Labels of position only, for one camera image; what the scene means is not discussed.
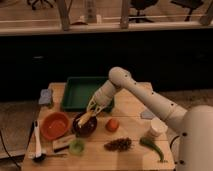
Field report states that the white paper cup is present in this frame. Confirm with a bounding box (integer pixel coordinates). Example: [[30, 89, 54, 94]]
[[149, 117, 168, 137]]

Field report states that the red tomato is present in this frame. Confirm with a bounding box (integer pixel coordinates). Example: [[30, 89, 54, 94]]
[[106, 119, 119, 132]]

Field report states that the grey cloth piece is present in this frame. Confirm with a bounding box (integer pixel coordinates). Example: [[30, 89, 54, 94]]
[[140, 109, 155, 120]]

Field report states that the orange bowl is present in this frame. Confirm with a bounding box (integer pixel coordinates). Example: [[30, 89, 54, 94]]
[[41, 112, 70, 140]]

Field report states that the brown pine cone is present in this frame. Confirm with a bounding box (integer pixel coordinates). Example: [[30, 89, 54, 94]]
[[104, 138, 132, 152]]

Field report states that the green tray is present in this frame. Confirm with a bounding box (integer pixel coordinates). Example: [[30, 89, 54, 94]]
[[61, 77, 107, 112]]

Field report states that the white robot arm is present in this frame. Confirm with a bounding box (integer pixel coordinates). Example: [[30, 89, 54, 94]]
[[86, 67, 213, 171]]

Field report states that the yellow banana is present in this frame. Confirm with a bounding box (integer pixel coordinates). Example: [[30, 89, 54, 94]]
[[78, 111, 93, 127]]

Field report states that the wooden brush block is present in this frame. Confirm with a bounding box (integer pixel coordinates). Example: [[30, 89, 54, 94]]
[[52, 134, 75, 151]]

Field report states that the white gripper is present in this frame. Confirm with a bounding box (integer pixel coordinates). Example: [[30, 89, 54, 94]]
[[86, 85, 117, 116]]

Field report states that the green chili pepper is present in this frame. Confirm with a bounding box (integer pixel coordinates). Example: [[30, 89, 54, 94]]
[[139, 137, 164, 163]]

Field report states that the dark purple bowl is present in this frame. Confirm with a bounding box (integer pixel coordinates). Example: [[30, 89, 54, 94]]
[[71, 113, 97, 138]]

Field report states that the small green cup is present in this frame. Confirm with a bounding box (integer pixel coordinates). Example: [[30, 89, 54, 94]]
[[69, 139, 84, 155]]

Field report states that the black cable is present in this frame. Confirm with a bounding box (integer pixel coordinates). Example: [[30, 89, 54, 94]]
[[0, 129, 22, 169]]

